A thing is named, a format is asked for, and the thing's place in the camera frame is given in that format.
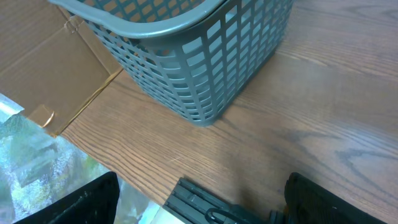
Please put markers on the brown cardboard panel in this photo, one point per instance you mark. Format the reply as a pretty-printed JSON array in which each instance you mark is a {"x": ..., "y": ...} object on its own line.
[{"x": 52, "y": 64}]

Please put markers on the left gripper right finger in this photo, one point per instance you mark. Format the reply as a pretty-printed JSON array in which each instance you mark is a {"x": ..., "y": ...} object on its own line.
[{"x": 309, "y": 203}]

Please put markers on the black mounting rail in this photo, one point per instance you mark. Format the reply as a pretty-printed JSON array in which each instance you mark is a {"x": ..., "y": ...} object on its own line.
[{"x": 193, "y": 204}]

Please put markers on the grey plastic mesh basket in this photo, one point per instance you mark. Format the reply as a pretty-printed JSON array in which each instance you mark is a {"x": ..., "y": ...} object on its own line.
[{"x": 192, "y": 56}]

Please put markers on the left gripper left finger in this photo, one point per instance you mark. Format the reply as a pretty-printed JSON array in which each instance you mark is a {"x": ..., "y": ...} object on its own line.
[{"x": 95, "y": 202}]

